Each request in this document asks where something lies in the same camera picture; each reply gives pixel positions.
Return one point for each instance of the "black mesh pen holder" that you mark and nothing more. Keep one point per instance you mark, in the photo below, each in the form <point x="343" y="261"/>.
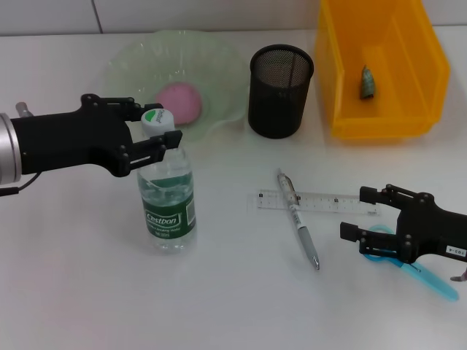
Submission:
<point x="273" y="109"/>

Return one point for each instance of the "pink peach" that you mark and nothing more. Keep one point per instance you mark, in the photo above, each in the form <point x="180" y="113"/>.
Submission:
<point x="186" y="102"/>

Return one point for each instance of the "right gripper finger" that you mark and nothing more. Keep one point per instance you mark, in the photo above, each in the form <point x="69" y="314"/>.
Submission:
<point x="349" y="230"/>
<point x="370" y="194"/>

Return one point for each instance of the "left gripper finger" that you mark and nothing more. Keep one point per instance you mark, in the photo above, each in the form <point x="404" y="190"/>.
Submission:
<point x="127" y="107"/>
<point x="171" y="140"/>

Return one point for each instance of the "clear plastic ruler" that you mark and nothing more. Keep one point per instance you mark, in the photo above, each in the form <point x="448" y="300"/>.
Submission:
<point x="321" y="202"/>

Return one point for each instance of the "green plastic wrapper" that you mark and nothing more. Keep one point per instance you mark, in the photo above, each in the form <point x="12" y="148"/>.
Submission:
<point x="366" y="85"/>

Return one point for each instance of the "yellow plastic bin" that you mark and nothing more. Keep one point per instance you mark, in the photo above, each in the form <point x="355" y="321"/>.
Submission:
<point x="401" y="109"/>

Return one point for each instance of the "clear grey ballpoint pen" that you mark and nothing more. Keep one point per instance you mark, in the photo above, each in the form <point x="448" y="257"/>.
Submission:
<point x="306" y="240"/>

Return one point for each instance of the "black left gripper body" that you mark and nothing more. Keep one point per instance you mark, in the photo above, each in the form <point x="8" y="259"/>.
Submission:
<point x="73" y="142"/>

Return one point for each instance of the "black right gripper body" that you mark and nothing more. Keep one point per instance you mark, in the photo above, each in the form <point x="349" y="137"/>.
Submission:
<point x="434" y="233"/>

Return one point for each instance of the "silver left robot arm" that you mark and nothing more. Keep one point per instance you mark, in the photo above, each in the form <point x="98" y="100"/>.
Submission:
<point x="7" y="149"/>

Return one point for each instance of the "green glass fruit plate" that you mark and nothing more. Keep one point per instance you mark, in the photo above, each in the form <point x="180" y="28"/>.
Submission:
<point x="204" y="54"/>

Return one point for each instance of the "clear green-label water bottle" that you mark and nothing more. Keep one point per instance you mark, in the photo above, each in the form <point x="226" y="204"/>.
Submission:
<point x="168" y="218"/>

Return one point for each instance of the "blue teal scissors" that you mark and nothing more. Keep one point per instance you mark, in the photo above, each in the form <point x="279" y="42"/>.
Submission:
<point x="441" y="288"/>

